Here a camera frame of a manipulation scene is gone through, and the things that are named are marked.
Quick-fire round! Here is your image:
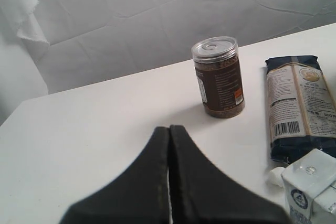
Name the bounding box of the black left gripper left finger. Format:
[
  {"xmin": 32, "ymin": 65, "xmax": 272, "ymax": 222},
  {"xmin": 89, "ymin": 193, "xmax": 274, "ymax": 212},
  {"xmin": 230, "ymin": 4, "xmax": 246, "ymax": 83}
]
[{"xmin": 60, "ymin": 127, "xmax": 169, "ymax": 223}]

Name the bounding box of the white milk carton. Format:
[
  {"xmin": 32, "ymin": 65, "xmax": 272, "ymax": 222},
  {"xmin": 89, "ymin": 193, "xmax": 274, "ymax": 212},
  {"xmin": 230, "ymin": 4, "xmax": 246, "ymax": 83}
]
[{"xmin": 281, "ymin": 149, "xmax": 335, "ymax": 223}]

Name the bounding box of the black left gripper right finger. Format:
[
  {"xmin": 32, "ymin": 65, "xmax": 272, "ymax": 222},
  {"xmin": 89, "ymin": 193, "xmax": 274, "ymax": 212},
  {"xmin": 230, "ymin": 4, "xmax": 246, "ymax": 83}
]
[{"xmin": 169, "ymin": 125, "xmax": 291, "ymax": 223}]

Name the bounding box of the dark blue noodle packet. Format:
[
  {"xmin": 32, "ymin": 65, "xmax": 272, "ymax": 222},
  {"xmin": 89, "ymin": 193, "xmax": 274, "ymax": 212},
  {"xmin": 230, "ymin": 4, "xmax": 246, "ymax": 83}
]
[{"xmin": 265, "ymin": 55, "xmax": 335, "ymax": 164}]

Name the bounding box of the white backdrop cloth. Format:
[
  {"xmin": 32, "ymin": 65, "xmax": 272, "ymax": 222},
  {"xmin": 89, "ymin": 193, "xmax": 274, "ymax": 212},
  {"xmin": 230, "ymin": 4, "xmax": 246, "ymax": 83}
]
[{"xmin": 1, "ymin": 0, "xmax": 335, "ymax": 121}]

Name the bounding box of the clear can of brown granules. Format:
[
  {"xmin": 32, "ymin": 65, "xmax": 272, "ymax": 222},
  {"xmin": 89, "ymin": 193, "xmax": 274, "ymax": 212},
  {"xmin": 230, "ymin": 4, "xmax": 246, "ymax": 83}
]
[{"xmin": 191, "ymin": 36, "xmax": 245, "ymax": 119}]

